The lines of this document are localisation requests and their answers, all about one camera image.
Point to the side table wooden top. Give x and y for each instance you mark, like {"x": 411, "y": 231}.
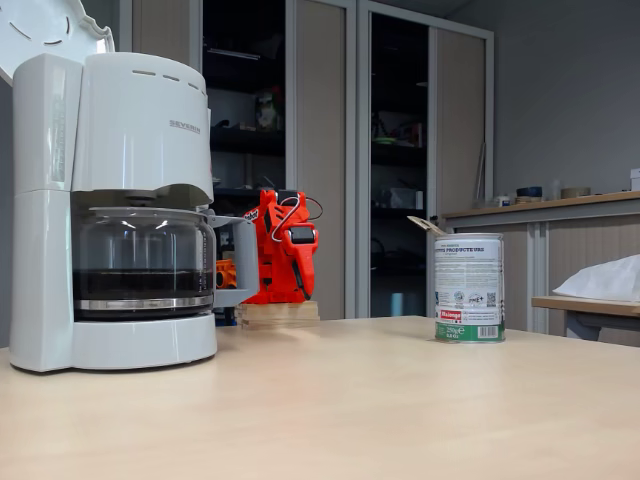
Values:
{"x": 590, "y": 306}

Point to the red robot arm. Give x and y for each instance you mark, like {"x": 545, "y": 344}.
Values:
{"x": 267, "y": 200}

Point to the white shelf box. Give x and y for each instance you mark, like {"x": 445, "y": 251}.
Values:
{"x": 406, "y": 199}

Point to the dark blue tape roll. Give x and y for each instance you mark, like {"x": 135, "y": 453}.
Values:
{"x": 529, "y": 191}

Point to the white plastic bag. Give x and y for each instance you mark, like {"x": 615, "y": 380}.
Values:
{"x": 605, "y": 280}

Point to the wooden base block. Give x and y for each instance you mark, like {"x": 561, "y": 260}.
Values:
{"x": 280, "y": 315}

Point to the beige tape roll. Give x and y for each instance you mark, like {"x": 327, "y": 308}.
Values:
{"x": 575, "y": 193}

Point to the small white container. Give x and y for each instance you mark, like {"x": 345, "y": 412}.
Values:
{"x": 502, "y": 201}

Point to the grey tall cabinet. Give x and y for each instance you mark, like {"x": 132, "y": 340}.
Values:
{"x": 460, "y": 100}

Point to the white drip coffee maker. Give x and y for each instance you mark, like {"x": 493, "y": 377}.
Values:
{"x": 125, "y": 125}

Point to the green white carton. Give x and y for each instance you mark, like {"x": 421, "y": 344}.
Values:
{"x": 267, "y": 112}

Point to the white green coffee can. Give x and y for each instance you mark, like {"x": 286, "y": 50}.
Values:
{"x": 469, "y": 280}

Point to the orange printed part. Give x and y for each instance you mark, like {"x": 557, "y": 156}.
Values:
{"x": 226, "y": 274}

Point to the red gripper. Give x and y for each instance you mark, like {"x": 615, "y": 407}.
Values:
{"x": 303, "y": 248}

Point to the low cabinet wooden top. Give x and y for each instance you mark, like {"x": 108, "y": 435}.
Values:
{"x": 575, "y": 260}

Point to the light blue container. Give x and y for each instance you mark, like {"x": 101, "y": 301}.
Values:
{"x": 396, "y": 305}

